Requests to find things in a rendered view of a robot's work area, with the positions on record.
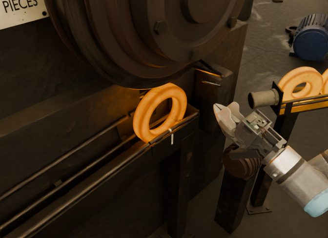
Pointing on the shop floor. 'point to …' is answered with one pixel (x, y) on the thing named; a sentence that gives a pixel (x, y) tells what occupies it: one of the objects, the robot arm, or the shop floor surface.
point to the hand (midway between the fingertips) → (216, 109)
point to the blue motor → (311, 38)
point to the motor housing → (235, 189)
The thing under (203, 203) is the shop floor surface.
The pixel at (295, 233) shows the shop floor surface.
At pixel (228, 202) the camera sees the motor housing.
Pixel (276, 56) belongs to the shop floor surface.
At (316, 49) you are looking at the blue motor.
